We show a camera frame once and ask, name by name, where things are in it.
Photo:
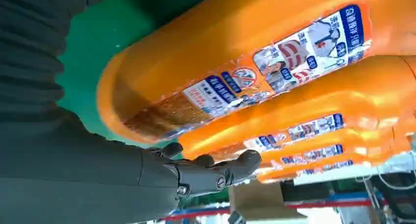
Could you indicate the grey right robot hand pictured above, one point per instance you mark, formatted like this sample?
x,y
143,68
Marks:
x,y
81,177

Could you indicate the brown cardboard box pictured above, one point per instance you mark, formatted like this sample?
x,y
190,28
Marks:
x,y
260,199

